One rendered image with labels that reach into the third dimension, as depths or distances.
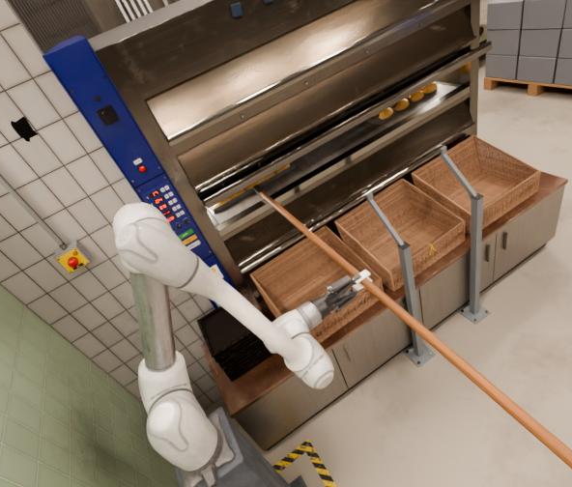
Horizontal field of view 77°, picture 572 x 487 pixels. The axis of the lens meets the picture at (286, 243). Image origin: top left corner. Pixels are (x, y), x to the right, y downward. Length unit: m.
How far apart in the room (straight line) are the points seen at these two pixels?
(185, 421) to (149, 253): 0.55
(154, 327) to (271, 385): 0.91
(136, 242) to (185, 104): 0.94
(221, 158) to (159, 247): 0.97
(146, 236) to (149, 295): 0.29
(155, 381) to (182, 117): 1.05
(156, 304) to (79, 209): 0.75
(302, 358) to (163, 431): 0.45
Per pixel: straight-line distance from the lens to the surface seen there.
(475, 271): 2.39
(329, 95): 1.99
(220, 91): 1.72
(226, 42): 1.72
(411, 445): 2.31
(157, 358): 1.26
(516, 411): 1.07
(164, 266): 0.88
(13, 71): 1.65
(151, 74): 1.65
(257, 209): 1.94
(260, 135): 1.83
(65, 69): 1.61
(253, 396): 1.94
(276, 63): 1.82
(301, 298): 2.18
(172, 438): 1.21
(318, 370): 1.11
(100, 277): 1.92
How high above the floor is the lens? 2.17
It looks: 38 degrees down
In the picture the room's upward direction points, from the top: 23 degrees counter-clockwise
